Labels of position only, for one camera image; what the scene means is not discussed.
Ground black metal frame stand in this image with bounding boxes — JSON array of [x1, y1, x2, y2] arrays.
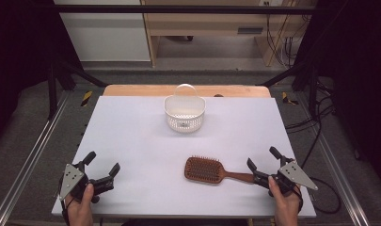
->
[[256, 59, 320, 119], [47, 59, 108, 121]]

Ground light wooden desk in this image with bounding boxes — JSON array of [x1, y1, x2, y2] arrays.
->
[[140, 0, 318, 68]]

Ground brown wooden hairbrush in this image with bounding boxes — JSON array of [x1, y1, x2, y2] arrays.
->
[[183, 154, 257, 186]]

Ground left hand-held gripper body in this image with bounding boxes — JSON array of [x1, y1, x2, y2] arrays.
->
[[57, 161, 115, 204]]

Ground hanging desk cables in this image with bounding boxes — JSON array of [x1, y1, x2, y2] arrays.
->
[[263, 0, 312, 69]]

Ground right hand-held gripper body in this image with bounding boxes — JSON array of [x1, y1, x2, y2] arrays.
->
[[253, 156, 319, 198]]

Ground yellow black floor tape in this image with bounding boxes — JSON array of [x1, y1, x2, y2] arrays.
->
[[281, 91, 299, 106], [80, 90, 94, 107]]

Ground aluminium floor rail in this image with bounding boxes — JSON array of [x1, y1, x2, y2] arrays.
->
[[0, 92, 71, 226], [295, 93, 373, 226]]

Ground person's left hand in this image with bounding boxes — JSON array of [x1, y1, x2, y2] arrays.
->
[[64, 183, 95, 226]]

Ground white table cover sheet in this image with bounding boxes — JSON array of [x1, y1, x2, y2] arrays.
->
[[51, 95, 317, 219]]

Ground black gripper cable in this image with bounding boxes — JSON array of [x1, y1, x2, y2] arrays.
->
[[300, 119, 341, 216]]

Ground person's right hand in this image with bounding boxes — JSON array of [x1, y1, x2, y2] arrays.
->
[[267, 176, 304, 226]]

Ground white plastic slotted basket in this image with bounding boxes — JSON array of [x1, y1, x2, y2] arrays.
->
[[163, 83, 207, 134]]

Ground black curtain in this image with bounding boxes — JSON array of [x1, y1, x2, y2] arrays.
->
[[299, 0, 381, 185], [0, 0, 84, 147]]

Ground black horizontal frame bar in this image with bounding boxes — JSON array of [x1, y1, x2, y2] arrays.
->
[[53, 4, 318, 15]]

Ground black floor cables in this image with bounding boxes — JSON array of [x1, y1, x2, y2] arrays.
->
[[285, 79, 337, 135]]

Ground white cabinet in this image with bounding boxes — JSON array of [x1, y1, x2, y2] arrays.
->
[[53, 0, 151, 63]]

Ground wooden table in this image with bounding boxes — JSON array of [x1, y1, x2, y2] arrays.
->
[[103, 84, 272, 98]]

